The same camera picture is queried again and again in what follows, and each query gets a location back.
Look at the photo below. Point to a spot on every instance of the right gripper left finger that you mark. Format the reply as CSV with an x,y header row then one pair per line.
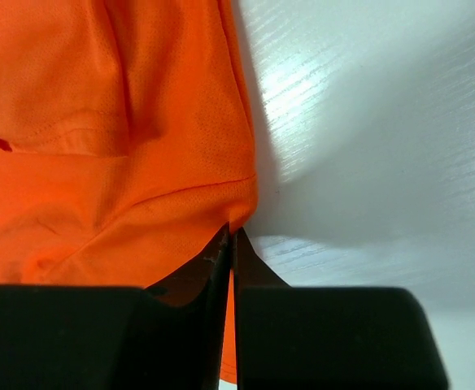
x,y
187,340

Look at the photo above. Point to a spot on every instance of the orange t shirt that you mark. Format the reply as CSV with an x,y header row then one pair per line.
x,y
126,138

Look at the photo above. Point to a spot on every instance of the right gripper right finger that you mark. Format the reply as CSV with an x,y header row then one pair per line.
x,y
249,270

